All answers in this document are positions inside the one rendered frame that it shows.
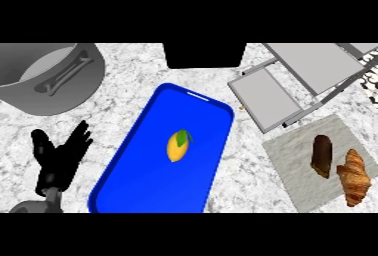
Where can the grey pot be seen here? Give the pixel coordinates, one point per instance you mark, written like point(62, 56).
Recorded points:
point(48, 78)

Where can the black appliance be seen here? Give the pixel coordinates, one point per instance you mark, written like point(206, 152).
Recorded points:
point(204, 55)

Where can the dark brown sweet potato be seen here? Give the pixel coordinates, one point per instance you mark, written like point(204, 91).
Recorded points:
point(322, 156)

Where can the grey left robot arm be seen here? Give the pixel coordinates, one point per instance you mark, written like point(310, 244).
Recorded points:
point(41, 203)

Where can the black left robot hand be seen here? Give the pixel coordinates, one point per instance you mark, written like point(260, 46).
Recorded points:
point(59, 156)

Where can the grey placemat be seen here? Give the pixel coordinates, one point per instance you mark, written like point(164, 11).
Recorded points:
point(314, 163)

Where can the grey tiered shelf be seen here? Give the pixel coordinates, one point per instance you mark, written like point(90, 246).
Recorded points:
point(304, 80)

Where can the blue tray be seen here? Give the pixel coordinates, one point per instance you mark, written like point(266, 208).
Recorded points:
point(162, 153)

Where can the golden brown croissant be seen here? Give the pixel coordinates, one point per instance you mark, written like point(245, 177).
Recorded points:
point(354, 176)

